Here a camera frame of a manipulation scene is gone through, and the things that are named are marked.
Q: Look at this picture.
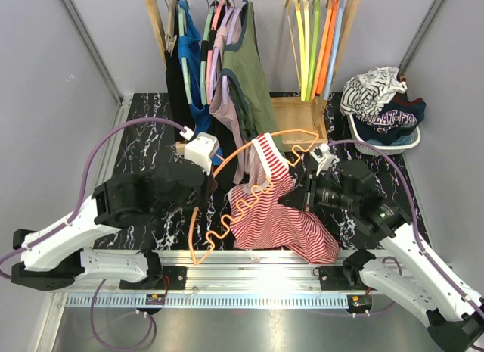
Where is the orange hanger with red top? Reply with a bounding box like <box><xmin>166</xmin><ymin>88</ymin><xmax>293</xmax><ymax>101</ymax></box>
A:
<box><xmin>188</xmin><ymin>129</ymin><xmax>321</xmax><ymax>266</ymax></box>

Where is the orange empty hanger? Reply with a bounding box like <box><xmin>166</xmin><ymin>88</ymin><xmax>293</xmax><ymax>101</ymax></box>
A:
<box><xmin>311</xmin><ymin>0</ymin><xmax>334</xmax><ymax>99</ymax></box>
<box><xmin>319</xmin><ymin>0</ymin><xmax>337</xmax><ymax>95</ymax></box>

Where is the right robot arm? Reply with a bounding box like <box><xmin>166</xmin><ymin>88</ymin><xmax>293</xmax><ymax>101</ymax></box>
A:
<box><xmin>278</xmin><ymin>160</ymin><xmax>483</xmax><ymax>351</ymax></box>

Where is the light blue empty hanger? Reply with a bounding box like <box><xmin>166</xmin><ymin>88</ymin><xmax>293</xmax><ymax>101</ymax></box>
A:
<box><xmin>324</xmin><ymin>0</ymin><xmax>345</xmax><ymax>100</ymax></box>

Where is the lime green empty hanger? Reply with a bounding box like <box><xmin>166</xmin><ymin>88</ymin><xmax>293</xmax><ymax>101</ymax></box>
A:
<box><xmin>305</xmin><ymin>0</ymin><xmax>321</xmax><ymax>101</ymax></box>

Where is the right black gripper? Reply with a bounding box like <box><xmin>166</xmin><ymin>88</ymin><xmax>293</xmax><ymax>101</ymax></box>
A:
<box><xmin>278</xmin><ymin>169</ymin><xmax>358</xmax><ymax>213</ymax></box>

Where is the cream empty hanger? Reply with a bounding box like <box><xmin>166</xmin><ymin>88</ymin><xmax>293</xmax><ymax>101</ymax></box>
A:
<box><xmin>299</xmin><ymin>0</ymin><xmax>310</xmax><ymax>101</ymax></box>

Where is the red white striped top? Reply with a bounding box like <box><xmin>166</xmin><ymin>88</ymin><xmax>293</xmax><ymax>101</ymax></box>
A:
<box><xmin>228</xmin><ymin>133</ymin><xmax>340</xmax><ymax>263</ymax></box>

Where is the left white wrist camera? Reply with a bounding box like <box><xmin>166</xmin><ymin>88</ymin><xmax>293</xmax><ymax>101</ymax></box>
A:
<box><xmin>180</xmin><ymin>126</ymin><xmax>219</xmax><ymax>175</ymax></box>

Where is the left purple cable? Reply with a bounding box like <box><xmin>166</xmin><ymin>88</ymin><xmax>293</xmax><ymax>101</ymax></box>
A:
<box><xmin>0</xmin><ymin>117</ymin><xmax>188</xmax><ymax>281</ymax></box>

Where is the olive green top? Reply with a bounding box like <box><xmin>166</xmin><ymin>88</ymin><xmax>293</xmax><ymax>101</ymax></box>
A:
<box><xmin>222</xmin><ymin>0</ymin><xmax>280</xmax><ymax>142</ymax></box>

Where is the yellow plastic hanger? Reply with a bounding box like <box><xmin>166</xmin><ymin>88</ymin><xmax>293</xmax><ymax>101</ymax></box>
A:
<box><xmin>284</xmin><ymin>0</ymin><xmax>305</xmax><ymax>101</ymax></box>

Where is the purple cable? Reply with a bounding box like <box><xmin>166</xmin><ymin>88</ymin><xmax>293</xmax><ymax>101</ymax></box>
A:
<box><xmin>327</xmin><ymin>139</ymin><xmax>484</xmax><ymax>319</ymax></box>
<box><xmin>0</xmin><ymin>117</ymin><xmax>188</xmax><ymax>281</ymax></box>

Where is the mint green hanger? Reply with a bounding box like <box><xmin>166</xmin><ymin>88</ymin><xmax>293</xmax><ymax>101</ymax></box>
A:
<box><xmin>177</xmin><ymin>1</ymin><xmax>193</xmax><ymax>104</ymax></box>

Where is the black white striped tank top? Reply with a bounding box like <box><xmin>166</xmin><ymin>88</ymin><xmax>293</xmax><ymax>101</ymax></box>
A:
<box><xmin>340</xmin><ymin>66</ymin><xmax>408</xmax><ymax>117</ymax></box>

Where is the purple hanger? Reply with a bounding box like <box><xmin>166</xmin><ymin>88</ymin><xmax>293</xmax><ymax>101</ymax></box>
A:
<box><xmin>222</xmin><ymin>0</ymin><xmax>250</xmax><ymax>104</ymax></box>

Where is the white laundry basket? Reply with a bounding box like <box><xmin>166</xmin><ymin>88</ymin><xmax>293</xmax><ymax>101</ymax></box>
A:
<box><xmin>346</xmin><ymin>115</ymin><xmax>421</xmax><ymax>156</ymax></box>

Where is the lilac hanger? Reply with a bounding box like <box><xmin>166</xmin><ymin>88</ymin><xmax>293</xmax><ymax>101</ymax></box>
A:
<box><xmin>209</xmin><ymin>2</ymin><xmax>233</xmax><ymax>101</ymax></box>

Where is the navy printed shirt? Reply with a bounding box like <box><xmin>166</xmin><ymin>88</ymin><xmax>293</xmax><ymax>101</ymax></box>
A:
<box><xmin>354</xmin><ymin>93</ymin><xmax>427</xmax><ymax>146</ymax></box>

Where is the mauve pink top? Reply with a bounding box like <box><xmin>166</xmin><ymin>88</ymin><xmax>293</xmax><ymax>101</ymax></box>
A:
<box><xmin>209</xmin><ymin>26</ymin><xmax>265</xmax><ymax>191</ymax></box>

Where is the pink hanger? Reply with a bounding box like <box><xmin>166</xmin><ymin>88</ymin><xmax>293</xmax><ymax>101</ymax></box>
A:
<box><xmin>206</xmin><ymin>0</ymin><xmax>231</xmax><ymax>104</ymax></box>

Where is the aluminium rail base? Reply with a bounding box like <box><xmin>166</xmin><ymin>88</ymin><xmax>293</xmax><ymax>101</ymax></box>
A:
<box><xmin>37</xmin><ymin>96</ymin><xmax>462</xmax><ymax>352</ymax></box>

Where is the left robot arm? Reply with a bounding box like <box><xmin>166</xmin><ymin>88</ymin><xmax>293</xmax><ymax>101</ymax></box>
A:
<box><xmin>11</xmin><ymin>160</ymin><xmax>217</xmax><ymax>291</ymax></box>

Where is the black garment on clip hanger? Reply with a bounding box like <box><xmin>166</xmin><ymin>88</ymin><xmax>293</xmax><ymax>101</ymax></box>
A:
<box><xmin>165</xmin><ymin>45</ymin><xmax>194</xmax><ymax>129</ymax></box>

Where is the blue top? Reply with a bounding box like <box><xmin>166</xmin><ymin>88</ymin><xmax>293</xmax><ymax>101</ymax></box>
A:
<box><xmin>178</xmin><ymin>0</ymin><xmax>221</xmax><ymax>141</ymax></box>

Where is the wooden clip hanger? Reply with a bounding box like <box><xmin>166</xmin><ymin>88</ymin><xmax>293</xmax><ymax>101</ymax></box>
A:
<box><xmin>165</xmin><ymin>0</ymin><xmax>177</xmax><ymax>54</ymax></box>

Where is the wooden clothes rack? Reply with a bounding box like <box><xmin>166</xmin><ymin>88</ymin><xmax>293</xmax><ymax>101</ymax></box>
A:
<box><xmin>144</xmin><ymin>0</ymin><xmax>361</xmax><ymax>148</ymax></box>

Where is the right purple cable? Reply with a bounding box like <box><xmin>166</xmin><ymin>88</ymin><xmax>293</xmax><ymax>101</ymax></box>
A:
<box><xmin>327</xmin><ymin>139</ymin><xmax>484</xmax><ymax>319</ymax></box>

